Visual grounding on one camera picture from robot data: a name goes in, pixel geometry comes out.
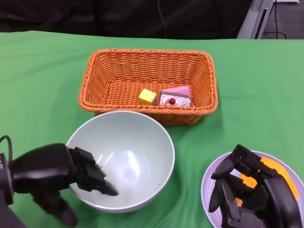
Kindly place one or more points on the orange wicker basket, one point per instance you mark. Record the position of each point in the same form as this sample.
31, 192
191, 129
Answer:
149, 71

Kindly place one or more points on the pink striped cake slice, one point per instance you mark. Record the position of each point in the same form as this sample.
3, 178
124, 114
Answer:
180, 90

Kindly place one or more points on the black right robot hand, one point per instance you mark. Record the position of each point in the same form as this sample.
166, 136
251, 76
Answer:
261, 197

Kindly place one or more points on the yellow cake with green ball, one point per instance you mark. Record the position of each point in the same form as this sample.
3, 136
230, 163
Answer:
147, 97

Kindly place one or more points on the grey bowl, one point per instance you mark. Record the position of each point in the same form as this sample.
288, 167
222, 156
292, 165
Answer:
133, 147

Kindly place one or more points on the white round plate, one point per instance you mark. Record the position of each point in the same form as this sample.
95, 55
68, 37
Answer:
206, 187

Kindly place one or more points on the black backdrop cloth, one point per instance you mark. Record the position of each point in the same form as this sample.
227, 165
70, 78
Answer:
95, 16

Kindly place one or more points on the chocolate layer cake slice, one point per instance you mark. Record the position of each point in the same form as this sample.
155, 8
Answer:
174, 99

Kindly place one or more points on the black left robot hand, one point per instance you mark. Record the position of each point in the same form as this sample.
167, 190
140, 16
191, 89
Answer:
47, 171

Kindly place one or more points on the aluminium frame stand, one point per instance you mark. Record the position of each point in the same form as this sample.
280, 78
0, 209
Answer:
254, 21

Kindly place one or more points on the striped cone-shaped bread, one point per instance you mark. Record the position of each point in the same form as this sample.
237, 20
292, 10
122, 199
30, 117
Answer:
273, 171

